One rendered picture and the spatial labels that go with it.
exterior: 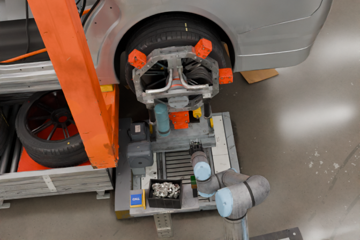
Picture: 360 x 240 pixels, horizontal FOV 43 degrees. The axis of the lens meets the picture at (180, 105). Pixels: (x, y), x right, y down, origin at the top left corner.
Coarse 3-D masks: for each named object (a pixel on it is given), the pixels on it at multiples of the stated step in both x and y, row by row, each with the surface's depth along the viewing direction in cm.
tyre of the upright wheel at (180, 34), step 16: (160, 16) 287; (176, 16) 285; (192, 16) 289; (144, 32) 284; (160, 32) 277; (176, 32) 276; (192, 32) 278; (208, 32) 287; (128, 48) 294; (144, 48) 278; (160, 48) 279; (128, 64) 288; (224, 64) 294; (128, 80) 298
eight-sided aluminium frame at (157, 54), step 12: (168, 48) 275; (180, 48) 274; (192, 48) 274; (156, 60) 274; (204, 60) 277; (132, 72) 286; (144, 72) 282; (216, 72) 286; (216, 84) 294; (168, 108) 310; (180, 108) 310; (192, 108) 310
